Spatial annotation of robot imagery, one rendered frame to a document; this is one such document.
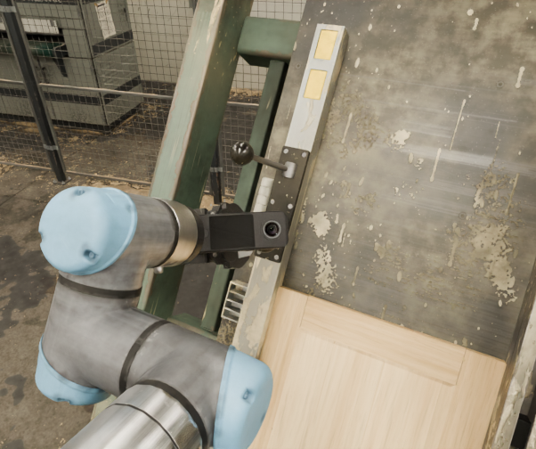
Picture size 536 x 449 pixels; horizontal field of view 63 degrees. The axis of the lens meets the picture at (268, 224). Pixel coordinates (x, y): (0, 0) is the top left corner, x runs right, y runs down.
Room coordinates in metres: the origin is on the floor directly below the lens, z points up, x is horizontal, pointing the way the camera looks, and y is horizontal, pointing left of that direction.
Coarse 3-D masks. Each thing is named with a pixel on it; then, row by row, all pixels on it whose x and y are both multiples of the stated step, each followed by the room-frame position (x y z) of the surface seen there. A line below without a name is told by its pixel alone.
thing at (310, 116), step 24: (312, 48) 0.80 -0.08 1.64; (336, 48) 0.78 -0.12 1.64; (336, 72) 0.78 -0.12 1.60; (312, 120) 0.72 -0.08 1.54; (288, 144) 0.70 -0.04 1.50; (312, 144) 0.69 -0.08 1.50; (312, 168) 0.69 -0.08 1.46; (288, 240) 0.61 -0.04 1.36; (264, 264) 0.59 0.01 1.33; (264, 288) 0.56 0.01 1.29; (240, 312) 0.55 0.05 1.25; (264, 312) 0.53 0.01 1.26; (240, 336) 0.52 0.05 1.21; (264, 336) 0.52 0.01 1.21
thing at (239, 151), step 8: (240, 144) 0.62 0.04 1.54; (248, 144) 0.62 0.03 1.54; (232, 152) 0.61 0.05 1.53; (240, 152) 0.61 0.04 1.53; (248, 152) 0.61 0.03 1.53; (232, 160) 0.61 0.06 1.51; (240, 160) 0.61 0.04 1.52; (248, 160) 0.61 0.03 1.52; (256, 160) 0.63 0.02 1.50; (264, 160) 0.64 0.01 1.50; (280, 168) 0.65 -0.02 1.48; (288, 168) 0.66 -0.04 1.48; (288, 176) 0.65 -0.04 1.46
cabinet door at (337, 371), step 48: (288, 288) 0.58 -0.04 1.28; (288, 336) 0.51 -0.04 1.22; (336, 336) 0.49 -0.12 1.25; (384, 336) 0.47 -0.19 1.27; (432, 336) 0.47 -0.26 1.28; (288, 384) 0.46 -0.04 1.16; (336, 384) 0.44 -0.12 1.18; (384, 384) 0.43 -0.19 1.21; (432, 384) 0.41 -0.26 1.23; (480, 384) 0.40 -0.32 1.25; (288, 432) 0.41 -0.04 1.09; (336, 432) 0.39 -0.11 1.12; (384, 432) 0.38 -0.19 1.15; (432, 432) 0.37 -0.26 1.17; (480, 432) 0.35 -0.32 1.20
